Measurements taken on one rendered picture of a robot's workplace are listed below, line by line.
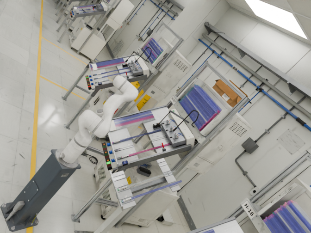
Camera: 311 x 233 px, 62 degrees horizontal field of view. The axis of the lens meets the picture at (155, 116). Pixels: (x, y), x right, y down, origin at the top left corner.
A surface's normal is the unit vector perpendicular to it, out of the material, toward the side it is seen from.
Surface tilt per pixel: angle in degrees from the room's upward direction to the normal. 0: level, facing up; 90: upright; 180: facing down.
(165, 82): 90
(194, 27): 90
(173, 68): 90
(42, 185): 90
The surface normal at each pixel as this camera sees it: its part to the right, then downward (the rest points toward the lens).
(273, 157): -0.70, -0.40
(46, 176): -0.49, -0.11
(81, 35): 0.31, 0.58
